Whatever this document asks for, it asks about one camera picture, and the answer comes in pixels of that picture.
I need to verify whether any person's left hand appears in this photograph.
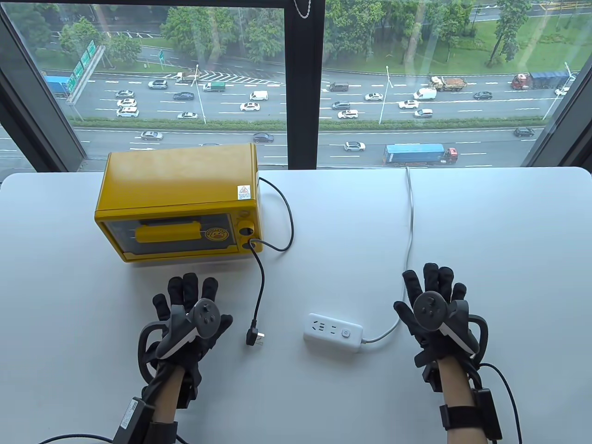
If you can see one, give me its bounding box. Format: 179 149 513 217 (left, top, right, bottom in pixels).
141 272 234 394

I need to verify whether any person's right hand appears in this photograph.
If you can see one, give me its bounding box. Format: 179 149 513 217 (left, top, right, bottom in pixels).
394 263 469 370

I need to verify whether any black oven power cable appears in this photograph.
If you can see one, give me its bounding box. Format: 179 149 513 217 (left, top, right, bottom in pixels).
246 177 295 348

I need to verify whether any yellow toaster oven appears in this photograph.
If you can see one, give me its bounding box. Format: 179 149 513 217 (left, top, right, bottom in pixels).
94 143 264 263

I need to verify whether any person's left forearm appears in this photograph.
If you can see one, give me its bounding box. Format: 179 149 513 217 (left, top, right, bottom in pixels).
152 364 186 424

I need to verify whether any person's right forearm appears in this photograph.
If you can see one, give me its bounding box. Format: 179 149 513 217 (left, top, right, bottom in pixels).
437 357 475 444

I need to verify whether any black right hand controller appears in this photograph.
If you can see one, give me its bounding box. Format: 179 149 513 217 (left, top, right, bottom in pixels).
413 291 490 371

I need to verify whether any black hand controller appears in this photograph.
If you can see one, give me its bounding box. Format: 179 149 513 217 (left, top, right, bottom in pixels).
413 291 490 371
137 298 222 376

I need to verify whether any black left hand controller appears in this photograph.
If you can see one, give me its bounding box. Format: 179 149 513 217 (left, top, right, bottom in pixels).
137 298 222 376

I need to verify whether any white power strip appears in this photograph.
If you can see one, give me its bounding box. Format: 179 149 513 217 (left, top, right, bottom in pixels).
303 313 364 353

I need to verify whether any white power strip cable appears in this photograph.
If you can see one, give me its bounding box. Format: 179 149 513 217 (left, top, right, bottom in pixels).
360 166 415 345

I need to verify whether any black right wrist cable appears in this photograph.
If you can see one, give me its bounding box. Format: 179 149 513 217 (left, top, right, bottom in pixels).
478 363 524 444

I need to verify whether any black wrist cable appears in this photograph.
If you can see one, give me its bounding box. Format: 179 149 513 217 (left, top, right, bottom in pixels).
478 363 524 444
35 433 116 444

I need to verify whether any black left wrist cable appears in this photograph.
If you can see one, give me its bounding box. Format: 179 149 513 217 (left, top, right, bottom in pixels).
35 433 116 444

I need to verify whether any black window frame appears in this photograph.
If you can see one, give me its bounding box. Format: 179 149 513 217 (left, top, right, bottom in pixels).
0 0 592 173

